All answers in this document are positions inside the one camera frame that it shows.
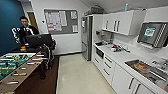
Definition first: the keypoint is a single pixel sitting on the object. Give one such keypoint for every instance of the white wall cabinet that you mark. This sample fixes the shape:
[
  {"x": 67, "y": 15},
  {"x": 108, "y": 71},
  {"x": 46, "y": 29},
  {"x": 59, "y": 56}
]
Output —
[{"x": 121, "y": 21}]

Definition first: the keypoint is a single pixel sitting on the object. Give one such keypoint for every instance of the person in black shirt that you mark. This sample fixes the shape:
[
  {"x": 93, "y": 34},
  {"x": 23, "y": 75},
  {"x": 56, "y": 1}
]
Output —
[{"x": 26, "y": 31}]

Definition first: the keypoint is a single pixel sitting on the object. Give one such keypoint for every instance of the brown wooden door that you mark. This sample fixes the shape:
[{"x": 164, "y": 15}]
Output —
[{"x": 32, "y": 20}]

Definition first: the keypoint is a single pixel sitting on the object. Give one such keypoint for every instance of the steel paper towel dispenser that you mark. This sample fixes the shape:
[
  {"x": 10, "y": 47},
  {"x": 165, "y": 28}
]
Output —
[{"x": 151, "y": 33}]

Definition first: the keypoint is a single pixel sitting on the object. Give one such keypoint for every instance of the bottle on cabinet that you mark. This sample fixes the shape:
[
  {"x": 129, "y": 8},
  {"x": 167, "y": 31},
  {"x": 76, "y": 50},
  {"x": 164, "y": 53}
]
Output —
[{"x": 126, "y": 7}]

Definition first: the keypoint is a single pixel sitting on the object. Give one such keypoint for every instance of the grey bulletin board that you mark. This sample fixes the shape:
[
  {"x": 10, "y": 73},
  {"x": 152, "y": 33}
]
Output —
[{"x": 60, "y": 21}]

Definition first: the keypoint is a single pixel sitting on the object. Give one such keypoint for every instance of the stainless steel sink basin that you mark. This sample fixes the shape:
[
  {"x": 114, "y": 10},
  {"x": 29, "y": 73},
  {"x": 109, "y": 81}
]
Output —
[{"x": 146, "y": 71}]

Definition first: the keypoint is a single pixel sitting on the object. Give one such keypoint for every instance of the white drawer stack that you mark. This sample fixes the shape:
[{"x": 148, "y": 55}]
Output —
[{"x": 107, "y": 68}]

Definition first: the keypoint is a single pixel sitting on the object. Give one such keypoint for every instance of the dark storage basket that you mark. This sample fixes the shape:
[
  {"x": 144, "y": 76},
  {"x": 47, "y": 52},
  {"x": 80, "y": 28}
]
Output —
[{"x": 94, "y": 10}]

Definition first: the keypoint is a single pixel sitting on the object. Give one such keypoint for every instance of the dish rack with dishes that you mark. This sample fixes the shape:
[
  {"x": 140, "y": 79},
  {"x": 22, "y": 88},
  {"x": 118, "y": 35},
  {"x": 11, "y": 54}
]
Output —
[{"x": 118, "y": 47}]

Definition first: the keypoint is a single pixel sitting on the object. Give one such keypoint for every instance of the green foosball table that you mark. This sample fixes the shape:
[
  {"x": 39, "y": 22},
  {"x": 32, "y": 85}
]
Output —
[{"x": 16, "y": 66}]

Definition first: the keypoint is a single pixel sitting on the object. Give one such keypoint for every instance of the white drawer under microwave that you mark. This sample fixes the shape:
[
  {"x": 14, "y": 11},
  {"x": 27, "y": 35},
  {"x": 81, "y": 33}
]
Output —
[{"x": 97, "y": 61}]

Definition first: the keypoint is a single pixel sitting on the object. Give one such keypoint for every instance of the stainless steel refrigerator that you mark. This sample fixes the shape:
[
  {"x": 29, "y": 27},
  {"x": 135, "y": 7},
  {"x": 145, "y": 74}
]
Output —
[{"x": 86, "y": 38}]

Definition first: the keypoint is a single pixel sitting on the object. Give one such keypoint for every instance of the white sink base cabinet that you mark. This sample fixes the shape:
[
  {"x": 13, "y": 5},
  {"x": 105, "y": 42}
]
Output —
[{"x": 133, "y": 83}]

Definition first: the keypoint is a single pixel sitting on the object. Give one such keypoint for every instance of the orange bowl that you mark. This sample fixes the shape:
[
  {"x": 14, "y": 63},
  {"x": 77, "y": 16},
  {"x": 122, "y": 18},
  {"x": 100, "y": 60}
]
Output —
[{"x": 141, "y": 66}]

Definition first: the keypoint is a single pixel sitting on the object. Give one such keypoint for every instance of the small colourful object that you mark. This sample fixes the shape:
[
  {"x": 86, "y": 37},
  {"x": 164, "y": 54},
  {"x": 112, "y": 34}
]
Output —
[{"x": 23, "y": 48}]

